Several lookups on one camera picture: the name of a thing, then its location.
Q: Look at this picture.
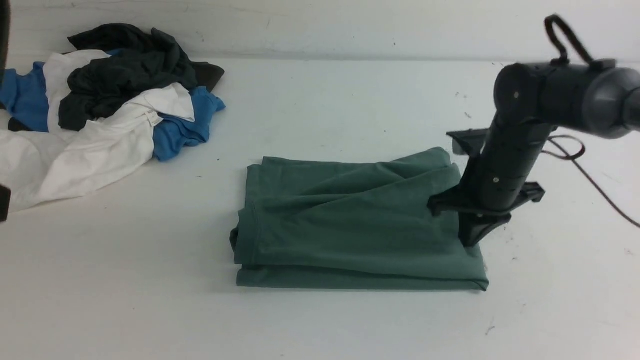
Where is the white shirt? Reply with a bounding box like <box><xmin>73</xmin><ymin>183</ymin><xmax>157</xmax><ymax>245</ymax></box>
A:
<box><xmin>0</xmin><ymin>50</ymin><xmax>196</xmax><ymax>213</ymax></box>

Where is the dark grey shirt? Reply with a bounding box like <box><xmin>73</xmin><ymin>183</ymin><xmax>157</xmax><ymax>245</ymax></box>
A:
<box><xmin>7</xmin><ymin>23</ymin><xmax>225</xmax><ymax>133</ymax></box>

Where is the green long sleeve shirt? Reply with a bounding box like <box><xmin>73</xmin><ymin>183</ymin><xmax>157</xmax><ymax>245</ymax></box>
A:
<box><xmin>230</xmin><ymin>147</ymin><xmax>489</xmax><ymax>291</ymax></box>

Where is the black right camera cable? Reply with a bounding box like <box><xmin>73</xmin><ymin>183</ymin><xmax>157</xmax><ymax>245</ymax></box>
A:
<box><xmin>543</xmin><ymin>14</ymin><xmax>640</xmax><ymax>229</ymax></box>

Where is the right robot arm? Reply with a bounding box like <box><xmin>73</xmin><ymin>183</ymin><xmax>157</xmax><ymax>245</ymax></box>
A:
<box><xmin>427</xmin><ymin>59</ymin><xmax>640</xmax><ymax>248</ymax></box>

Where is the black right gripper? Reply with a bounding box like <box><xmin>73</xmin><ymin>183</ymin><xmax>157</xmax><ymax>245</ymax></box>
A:
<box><xmin>427</xmin><ymin>112</ymin><xmax>554</xmax><ymax>248</ymax></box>

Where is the blue shirt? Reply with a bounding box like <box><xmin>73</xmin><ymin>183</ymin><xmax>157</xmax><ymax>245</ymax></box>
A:
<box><xmin>1</xmin><ymin>48</ymin><xmax>226</xmax><ymax>166</ymax></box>

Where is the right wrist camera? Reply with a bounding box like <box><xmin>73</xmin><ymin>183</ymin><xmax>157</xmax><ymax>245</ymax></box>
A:
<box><xmin>446</xmin><ymin>129</ymin><xmax>489</xmax><ymax>158</ymax></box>

